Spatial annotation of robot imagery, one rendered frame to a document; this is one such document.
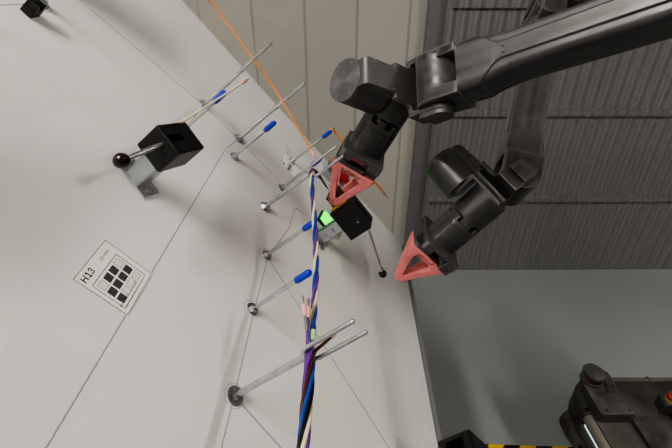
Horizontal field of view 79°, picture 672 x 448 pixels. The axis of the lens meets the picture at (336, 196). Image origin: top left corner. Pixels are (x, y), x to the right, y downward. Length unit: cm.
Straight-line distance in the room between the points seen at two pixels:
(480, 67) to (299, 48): 144
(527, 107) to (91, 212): 64
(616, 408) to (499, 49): 137
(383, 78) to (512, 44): 15
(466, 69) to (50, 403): 48
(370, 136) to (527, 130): 27
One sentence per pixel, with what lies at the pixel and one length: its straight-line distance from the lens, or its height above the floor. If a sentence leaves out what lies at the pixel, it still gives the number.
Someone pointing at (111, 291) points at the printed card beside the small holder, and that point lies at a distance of 38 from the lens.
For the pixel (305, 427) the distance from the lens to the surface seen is 32.
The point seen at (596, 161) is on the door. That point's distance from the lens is 236.
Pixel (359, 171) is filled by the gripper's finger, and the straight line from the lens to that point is 59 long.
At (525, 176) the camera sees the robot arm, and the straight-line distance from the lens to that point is 65.
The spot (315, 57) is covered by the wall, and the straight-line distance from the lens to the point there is 189.
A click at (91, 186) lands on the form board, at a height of 132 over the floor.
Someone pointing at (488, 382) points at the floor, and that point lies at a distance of 195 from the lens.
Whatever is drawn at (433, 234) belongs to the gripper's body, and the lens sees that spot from 65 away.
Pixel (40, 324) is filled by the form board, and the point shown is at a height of 128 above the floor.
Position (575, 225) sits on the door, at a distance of 252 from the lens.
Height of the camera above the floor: 149
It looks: 29 degrees down
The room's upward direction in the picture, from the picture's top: straight up
